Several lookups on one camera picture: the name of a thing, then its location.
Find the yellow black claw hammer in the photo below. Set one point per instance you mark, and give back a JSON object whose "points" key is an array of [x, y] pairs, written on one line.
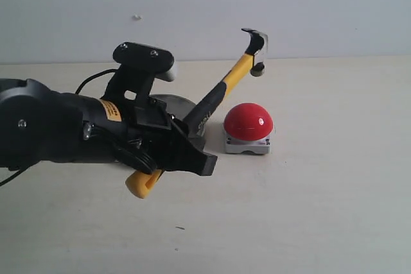
{"points": [[140, 183]]}

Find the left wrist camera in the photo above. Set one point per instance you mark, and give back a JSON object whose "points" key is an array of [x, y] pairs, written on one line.
{"points": [[139, 65]]}

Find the red dome push button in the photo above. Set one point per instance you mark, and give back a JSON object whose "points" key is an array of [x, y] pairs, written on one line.
{"points": [[247, 128]]}

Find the small white wall plug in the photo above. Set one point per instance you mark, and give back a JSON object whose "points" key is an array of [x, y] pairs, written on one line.
{"points": [[137, 17]]}

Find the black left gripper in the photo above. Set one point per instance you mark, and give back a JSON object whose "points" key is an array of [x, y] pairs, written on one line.
{"points": [[141, 135]]}

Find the round steel plate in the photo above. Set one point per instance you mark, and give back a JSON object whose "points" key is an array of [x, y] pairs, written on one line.
{"points": [[178, 106]]}

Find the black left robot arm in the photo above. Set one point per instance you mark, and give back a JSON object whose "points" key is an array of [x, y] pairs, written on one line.
{"points": [[39, 124]]}

